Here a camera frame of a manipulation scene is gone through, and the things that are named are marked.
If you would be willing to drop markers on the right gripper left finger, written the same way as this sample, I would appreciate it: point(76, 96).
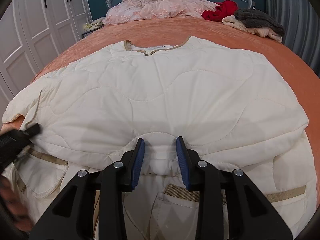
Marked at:
point(70, 215)

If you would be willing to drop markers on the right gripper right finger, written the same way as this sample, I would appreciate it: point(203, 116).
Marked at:
point(228, 201)

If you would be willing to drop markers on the cream quilted jacket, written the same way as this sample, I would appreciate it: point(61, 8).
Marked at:
point(162, 104)

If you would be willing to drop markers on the left hand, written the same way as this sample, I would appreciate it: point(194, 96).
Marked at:
point(22, 221)

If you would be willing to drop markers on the dark blue nightstand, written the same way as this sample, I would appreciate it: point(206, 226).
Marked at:
point(87, 33)

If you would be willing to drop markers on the white panelled wardrobe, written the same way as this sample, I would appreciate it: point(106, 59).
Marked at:
point(33, 34)

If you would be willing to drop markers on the orange velvet bedspread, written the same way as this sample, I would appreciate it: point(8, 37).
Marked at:
point(287, 60)

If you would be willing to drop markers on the yellow white cloth on nightstand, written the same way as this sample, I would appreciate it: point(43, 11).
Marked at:
point(96, 24)

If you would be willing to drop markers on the pink floral quilt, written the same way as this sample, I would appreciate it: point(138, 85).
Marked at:
point(134, 10)

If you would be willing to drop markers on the cream fleece garment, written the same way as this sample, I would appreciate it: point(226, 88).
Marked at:
point(262, 32)

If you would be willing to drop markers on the dark grey knit garment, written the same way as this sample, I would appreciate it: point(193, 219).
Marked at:
point(253, 18)

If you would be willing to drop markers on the red garment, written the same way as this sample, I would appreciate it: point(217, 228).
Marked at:
point(222, 10)

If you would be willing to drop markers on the grey blue curtain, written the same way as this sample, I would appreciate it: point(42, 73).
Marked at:
point(301, 24)

